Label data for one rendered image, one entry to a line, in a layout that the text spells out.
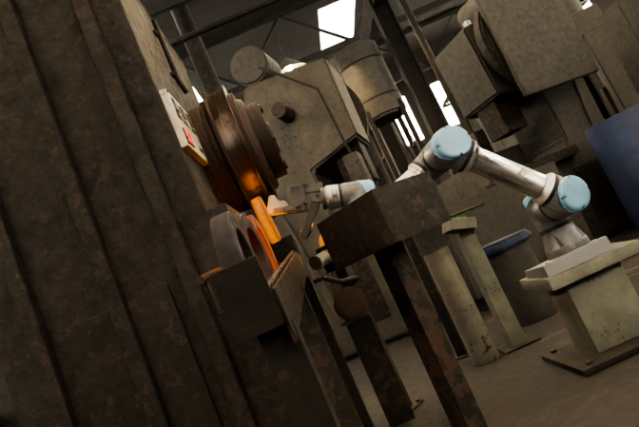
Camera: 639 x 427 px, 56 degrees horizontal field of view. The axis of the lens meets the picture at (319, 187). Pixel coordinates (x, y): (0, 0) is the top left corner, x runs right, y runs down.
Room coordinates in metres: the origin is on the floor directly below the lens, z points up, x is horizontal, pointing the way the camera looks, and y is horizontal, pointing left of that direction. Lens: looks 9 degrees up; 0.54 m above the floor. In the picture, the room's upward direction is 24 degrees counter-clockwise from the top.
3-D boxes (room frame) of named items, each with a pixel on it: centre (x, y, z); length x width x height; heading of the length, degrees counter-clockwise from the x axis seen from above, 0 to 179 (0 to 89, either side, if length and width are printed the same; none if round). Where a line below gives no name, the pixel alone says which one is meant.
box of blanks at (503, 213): (4.54, -1.00, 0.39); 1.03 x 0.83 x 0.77; 107
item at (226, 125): (2.05, 0.20, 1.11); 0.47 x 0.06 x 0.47; 2
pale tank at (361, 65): (10.92, -1.64, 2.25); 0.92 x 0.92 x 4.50
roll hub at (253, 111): (2.06, 0.10, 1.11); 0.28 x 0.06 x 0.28; 2
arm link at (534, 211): (2.12, -0.69, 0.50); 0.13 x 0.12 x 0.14; 14
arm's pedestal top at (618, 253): (2.12, -0.69, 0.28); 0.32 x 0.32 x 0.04; 1
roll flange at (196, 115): (2.05, 0.28, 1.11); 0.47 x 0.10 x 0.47; 2
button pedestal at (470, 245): (2.76, -0.51, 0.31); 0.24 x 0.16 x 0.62; 2
